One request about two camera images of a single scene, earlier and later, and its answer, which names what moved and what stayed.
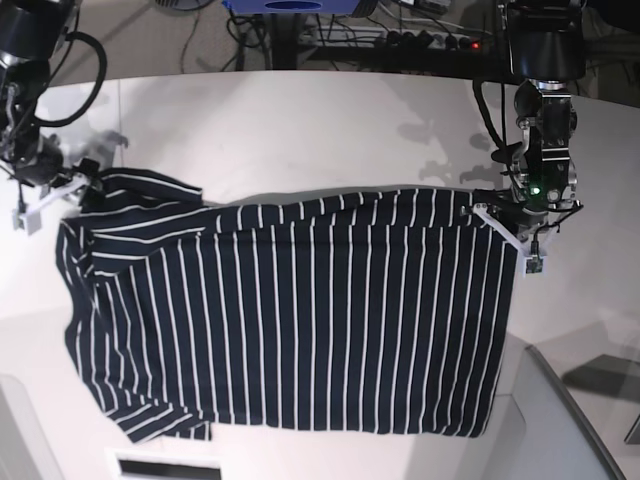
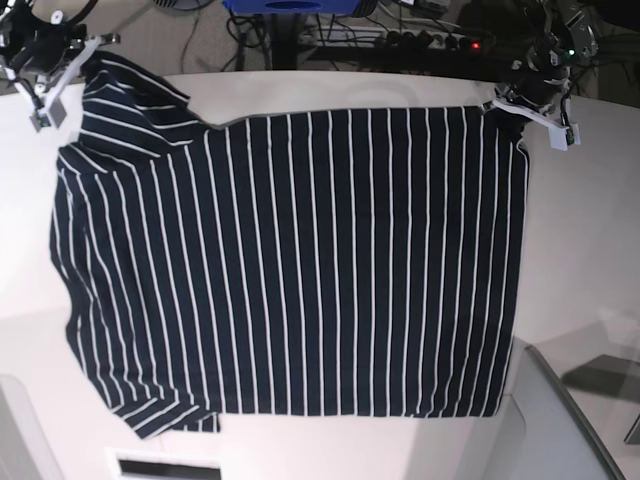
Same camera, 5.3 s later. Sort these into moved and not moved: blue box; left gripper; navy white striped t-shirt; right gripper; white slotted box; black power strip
Moved: right gripper; left gripper; navy white striped t-shirt
Not moved: white slotted box; blue box; black power strip
